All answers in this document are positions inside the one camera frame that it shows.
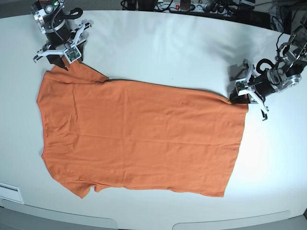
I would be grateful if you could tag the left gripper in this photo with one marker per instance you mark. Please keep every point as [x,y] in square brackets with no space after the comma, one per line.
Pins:
[245,71]

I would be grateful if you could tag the white power strip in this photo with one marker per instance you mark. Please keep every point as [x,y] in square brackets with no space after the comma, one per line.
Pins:
[197,6]

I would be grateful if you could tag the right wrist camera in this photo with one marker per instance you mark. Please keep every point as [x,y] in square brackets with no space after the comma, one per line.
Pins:
[72,54]

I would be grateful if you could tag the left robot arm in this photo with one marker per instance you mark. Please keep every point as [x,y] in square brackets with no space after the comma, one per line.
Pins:
[289,63]

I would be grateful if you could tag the orange T-shirt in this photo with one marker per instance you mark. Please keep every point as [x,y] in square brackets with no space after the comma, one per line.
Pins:
[101,133]

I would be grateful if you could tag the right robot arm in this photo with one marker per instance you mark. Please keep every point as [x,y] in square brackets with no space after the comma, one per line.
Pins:
[47,12]

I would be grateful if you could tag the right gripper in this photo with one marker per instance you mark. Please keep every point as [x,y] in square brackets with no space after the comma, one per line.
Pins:
[61,38]

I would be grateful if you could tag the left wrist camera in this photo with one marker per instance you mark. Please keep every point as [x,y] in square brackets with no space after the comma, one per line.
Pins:
[241,86]

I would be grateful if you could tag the white label sticker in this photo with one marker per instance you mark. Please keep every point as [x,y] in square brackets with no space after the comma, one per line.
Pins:
[11,193]

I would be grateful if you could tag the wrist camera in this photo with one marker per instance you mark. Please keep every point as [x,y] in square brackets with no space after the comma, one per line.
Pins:
[241,86]
[72,54]

